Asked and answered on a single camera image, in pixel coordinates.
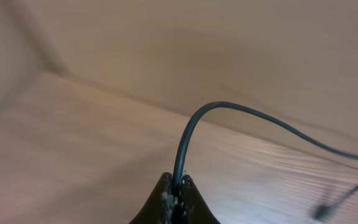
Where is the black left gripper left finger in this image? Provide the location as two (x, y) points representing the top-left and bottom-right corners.
(129, 172), (172, 224)

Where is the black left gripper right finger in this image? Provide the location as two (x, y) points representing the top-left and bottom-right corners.
(181, 175), (219, 224)

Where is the thin black usb cable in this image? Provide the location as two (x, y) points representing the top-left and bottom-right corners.
(172, 101), (358, 220)

